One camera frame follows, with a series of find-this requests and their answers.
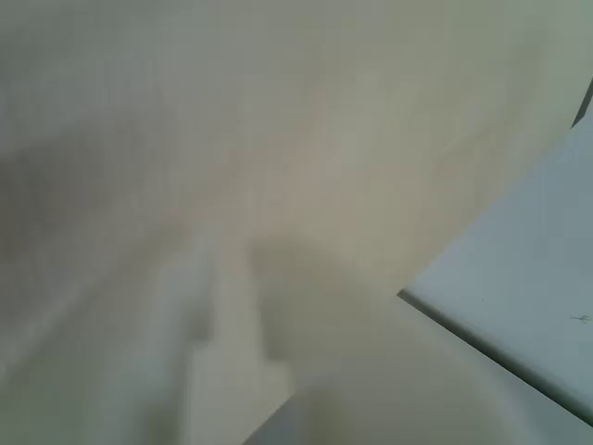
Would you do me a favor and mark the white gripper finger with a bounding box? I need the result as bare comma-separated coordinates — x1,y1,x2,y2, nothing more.
150,222,291,445

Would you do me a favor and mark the pale white flat panel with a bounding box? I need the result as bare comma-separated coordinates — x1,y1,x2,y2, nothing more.
397,73,593,428

